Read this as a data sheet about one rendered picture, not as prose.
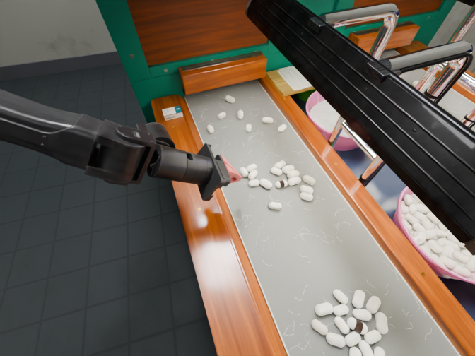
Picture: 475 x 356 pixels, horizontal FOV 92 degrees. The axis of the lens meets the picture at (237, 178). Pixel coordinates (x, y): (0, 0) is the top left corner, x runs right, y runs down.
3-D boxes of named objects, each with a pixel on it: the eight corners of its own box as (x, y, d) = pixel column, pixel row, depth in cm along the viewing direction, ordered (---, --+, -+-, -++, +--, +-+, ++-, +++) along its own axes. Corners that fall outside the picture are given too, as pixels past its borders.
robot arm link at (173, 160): (145, 183, 37) (158, 154, 35) (136, 159, 41) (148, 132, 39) (182, 188, 42) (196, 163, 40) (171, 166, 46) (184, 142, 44)
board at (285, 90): (283, 97, 82) (283, 94, 81) (265, 74, 90) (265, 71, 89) (359, 78, 89) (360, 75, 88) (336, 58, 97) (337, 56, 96)
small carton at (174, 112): (165, 121, 75) (163, 116, 73) (163, 114, 77) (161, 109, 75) (183, 116, 76) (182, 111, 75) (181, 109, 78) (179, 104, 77)
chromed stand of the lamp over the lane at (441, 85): (304, 221, 65) (392, 71, 28) (273, 168, 75) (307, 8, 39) (360, 200, 69) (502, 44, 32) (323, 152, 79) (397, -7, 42)
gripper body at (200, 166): (213, 144, 48) (182, 134, 43) (229, 181, 42) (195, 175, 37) (196, 164, 51) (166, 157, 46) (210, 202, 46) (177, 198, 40)
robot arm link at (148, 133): (100, 184, 34) (118, 135, 31) (95, 143, 42) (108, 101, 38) (173, 191, 43) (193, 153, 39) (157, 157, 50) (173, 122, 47)
